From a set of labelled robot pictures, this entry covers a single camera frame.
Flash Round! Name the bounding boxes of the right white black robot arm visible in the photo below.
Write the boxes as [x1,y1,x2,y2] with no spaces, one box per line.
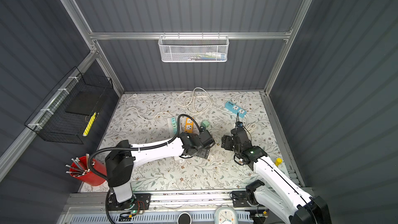
[221,121,332,224]

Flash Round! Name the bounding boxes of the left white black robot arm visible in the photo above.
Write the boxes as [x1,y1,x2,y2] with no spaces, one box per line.
[87,114,215,203]

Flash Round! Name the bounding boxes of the orange power strip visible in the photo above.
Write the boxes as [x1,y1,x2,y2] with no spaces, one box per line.
[184,117,194,133]

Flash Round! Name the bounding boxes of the white multicolour power strip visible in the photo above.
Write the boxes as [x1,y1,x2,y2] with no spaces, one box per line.
[167,116,184,163]

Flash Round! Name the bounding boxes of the blue power strip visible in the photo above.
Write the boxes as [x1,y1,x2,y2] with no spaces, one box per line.
[225,101,247,118]

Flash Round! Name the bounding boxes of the yellow small toy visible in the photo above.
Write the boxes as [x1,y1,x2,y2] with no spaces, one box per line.
[275,158,283,167]

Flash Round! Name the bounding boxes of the floral table mat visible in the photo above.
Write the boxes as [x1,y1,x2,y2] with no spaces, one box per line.
[100,89,282,191]

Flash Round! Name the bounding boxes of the white analog clock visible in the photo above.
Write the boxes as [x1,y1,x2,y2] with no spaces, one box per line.
[214,206,238,224]

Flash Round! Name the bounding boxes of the black round knob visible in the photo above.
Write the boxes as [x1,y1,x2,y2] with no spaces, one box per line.
[177,212,192,224]

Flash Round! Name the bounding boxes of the markers in white basket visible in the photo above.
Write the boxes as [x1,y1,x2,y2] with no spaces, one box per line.
[183,52,227,62]

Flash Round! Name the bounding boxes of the yellow marker in basket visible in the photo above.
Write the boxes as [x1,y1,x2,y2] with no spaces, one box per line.
[83,112,97,137]

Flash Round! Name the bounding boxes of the red pencil cup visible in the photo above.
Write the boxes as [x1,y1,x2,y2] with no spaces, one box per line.
[65,153,106,186]

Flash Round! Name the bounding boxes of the black pad in basket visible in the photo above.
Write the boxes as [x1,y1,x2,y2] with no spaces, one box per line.
[65,91,107,116]

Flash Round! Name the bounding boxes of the blue strip white cable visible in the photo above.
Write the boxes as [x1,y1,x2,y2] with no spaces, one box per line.
[244,114,258,133]

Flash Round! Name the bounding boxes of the orange strip white cable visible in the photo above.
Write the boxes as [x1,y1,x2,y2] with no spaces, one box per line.
[176,87,212,117]

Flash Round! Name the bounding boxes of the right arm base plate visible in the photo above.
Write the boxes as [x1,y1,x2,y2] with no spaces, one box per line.
[229,190,268,208]

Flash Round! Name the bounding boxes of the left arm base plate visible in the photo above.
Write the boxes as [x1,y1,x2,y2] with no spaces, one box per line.
[107,193,152,211]

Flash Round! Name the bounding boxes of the white power strip cable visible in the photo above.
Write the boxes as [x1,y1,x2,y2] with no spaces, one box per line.
[123,92,172,122]

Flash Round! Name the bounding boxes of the white wire wall basket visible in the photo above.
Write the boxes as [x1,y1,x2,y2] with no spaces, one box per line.
[158,36,230,63]

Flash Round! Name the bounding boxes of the black wire wall basket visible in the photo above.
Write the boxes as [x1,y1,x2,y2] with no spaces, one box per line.
[24,69,114,144]

